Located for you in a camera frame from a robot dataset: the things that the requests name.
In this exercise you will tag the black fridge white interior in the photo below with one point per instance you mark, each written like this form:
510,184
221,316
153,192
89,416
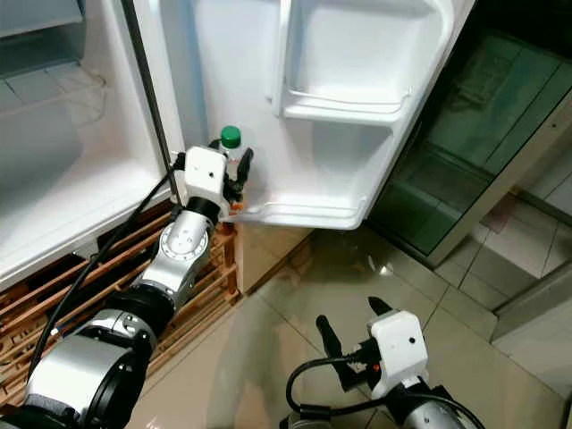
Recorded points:
71,179

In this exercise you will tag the fridge glass shelf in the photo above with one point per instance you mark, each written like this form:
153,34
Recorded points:
36,13

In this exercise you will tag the clear bottle green cap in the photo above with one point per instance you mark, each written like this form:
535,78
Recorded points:
231,136

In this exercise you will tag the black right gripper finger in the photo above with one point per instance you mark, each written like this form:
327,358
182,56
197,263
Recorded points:
378,307
332,350

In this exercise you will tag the white fridge door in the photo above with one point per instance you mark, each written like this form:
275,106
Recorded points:
322,170

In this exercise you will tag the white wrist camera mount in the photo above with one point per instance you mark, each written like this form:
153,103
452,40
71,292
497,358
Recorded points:
400,350
206,174

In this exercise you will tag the white fridge door shelf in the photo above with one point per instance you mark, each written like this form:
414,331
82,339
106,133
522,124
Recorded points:
349,63

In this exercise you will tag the wooden slat rack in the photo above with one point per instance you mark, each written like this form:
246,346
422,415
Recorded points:
27,299

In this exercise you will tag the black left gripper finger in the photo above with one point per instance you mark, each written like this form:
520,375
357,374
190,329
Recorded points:
244,165

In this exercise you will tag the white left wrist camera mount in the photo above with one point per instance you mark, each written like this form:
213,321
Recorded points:
206,174

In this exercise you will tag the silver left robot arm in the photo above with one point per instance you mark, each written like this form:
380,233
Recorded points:
183,255

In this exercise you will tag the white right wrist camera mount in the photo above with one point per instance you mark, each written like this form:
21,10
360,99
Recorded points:
400,350

